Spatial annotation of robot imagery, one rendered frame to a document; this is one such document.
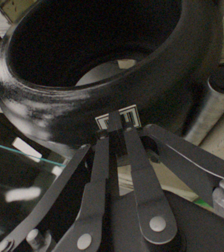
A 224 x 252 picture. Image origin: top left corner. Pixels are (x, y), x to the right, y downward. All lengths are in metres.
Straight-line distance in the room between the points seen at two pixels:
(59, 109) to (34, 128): 0.07
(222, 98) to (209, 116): 0.05
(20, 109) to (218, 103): 0.32
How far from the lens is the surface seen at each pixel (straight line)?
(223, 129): 0.36
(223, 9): 0.52
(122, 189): 0.94
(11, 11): 0.89
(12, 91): 0.36
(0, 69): 0.43
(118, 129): 0.15
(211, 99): 0.28
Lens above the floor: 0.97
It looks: 19 degrees up
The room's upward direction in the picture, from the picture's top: 80 degrees counter-clockwise
